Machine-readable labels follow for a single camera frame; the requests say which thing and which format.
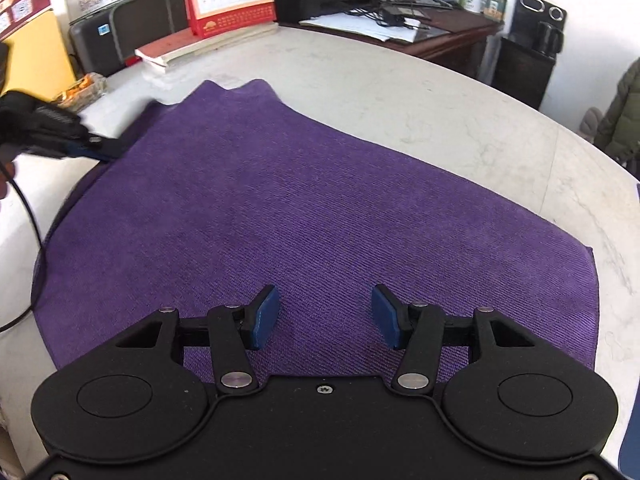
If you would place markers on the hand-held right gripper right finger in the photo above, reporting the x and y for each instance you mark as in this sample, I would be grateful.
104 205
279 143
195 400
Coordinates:
387 317

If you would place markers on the white mug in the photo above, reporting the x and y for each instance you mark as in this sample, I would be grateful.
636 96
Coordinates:
473 2

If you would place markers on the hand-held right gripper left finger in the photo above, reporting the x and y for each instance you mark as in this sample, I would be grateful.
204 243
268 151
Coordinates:
262 317

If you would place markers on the dark wooden desk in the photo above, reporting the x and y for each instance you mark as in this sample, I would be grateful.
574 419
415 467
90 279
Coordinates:
450 45

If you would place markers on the green puffer jacket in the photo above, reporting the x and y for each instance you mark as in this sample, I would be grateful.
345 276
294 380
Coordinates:
622 120

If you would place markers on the green box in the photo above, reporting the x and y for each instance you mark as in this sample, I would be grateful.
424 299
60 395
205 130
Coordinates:
494 7

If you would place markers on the black water dispenser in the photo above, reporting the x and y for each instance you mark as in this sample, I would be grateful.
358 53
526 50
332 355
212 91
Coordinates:
520 70

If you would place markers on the yellow envelope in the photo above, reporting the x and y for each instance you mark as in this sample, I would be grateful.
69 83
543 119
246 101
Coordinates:
35 60

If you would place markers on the blue table mat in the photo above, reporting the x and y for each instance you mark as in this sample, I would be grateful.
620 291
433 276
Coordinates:
632 450

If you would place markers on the white papers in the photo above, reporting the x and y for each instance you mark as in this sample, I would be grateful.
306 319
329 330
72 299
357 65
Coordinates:
360 27

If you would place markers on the red book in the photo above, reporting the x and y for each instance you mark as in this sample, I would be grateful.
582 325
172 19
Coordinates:
200 45

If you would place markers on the black power adapter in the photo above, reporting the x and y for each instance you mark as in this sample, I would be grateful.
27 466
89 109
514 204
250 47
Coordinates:
393 14

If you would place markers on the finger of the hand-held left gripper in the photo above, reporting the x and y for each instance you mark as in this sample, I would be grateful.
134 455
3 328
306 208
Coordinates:
95 149

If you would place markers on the purple towel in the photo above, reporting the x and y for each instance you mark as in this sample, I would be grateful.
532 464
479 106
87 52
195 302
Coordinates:
300 200

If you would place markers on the glass ashtray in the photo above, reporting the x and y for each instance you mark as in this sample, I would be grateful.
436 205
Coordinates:
80 92

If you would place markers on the grey printer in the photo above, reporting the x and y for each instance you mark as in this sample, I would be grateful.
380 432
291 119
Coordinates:
125 35

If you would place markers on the black kettle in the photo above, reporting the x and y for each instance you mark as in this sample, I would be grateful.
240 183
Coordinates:
549 39

